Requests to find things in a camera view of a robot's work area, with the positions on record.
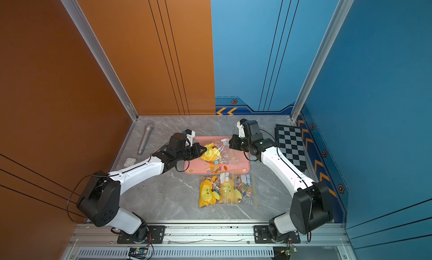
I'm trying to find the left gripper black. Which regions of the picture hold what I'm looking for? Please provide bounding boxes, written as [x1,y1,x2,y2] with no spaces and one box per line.
[176,142,209,163]

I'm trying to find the yellow duck ziploc bag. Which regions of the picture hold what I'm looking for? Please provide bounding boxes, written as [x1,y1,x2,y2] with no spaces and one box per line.
[213,172,258,207]
[200,139,239,174]
[199,175,221,208]

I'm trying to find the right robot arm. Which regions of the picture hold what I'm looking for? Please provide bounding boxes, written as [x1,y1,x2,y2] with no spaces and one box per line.
[229,119,334,243]

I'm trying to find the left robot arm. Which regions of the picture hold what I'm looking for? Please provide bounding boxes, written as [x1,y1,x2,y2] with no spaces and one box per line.
[76,130,207,243]

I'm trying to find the pink plastic tray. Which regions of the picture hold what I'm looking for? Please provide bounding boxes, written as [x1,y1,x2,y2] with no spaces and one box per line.
[183,136,250,175]

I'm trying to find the silver microphone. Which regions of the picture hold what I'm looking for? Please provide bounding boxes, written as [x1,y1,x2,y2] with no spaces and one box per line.
[137,123,154,155]

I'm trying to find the black white chessboard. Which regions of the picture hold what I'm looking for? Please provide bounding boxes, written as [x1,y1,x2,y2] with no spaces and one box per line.
[274,125,308,172]

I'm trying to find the white earbuds case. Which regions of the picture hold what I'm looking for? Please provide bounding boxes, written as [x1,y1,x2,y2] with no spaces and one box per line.
[124,158,137,168]

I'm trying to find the left green circuit board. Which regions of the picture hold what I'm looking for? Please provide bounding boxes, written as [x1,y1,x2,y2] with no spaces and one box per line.
[127,247,150,260]

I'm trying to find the green circuit board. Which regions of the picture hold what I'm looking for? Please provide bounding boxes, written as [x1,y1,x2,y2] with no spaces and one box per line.
[272,247,293,260]
[127,247,150,260]

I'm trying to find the right green circuit board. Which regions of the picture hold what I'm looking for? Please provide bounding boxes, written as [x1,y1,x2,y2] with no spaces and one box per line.
[272,247,293,260]

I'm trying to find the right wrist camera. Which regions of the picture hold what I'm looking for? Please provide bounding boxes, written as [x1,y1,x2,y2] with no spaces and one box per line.
[236,118,248,138]

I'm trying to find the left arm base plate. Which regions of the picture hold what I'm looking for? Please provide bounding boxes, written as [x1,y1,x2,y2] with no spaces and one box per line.
[117,225,166,245]

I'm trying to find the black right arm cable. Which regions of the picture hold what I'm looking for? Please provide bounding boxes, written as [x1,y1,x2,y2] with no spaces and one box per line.
[242,128,321,243]

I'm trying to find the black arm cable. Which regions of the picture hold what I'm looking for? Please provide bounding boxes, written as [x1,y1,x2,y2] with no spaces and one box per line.
[66,141,190,224]
[242,128,321,243]

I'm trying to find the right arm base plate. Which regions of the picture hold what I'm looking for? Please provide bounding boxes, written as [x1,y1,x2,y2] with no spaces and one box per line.
[253,225,301,244]

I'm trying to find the aluminium front rail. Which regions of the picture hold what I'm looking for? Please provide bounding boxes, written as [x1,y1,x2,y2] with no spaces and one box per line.
[68,220,351,246]

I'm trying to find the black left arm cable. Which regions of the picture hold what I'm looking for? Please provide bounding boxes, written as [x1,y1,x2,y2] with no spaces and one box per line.
[66,141,190,224]

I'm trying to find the right aluminium corner post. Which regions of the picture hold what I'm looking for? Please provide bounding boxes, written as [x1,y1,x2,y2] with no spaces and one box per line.
[290,0,355,123]

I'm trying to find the aluminium corner post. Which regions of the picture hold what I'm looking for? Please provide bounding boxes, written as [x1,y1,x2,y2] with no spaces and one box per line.
[290,0,355,123]
[60,0,138,122]

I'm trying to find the left aluminium corner post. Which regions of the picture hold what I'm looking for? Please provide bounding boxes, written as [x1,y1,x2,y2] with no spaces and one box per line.
[60,0,138,122]

